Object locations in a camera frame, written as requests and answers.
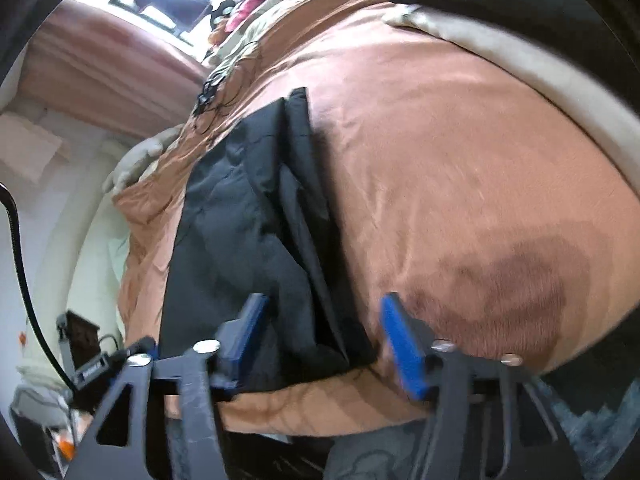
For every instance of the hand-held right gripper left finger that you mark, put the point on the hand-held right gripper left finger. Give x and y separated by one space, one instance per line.
250 325

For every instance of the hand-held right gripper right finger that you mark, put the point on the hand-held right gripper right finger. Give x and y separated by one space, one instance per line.
405 350

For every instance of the black jacket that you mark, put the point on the black jacket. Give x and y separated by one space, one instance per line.
260 240

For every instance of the grey patterned sheet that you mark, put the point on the grey patterned sheet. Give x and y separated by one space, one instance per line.
370 455

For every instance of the small dark box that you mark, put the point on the small dark box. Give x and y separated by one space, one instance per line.
80 332

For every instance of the brown blanket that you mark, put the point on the brown blanket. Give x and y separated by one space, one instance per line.
450 160

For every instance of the beige patterned sheet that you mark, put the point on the beige patterned sheet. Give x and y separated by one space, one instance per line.
137 162

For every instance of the pink-brown curtain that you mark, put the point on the pink-brown curtain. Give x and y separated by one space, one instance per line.
110 70

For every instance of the beige pillow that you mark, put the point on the beige pillow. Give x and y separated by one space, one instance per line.
550 75

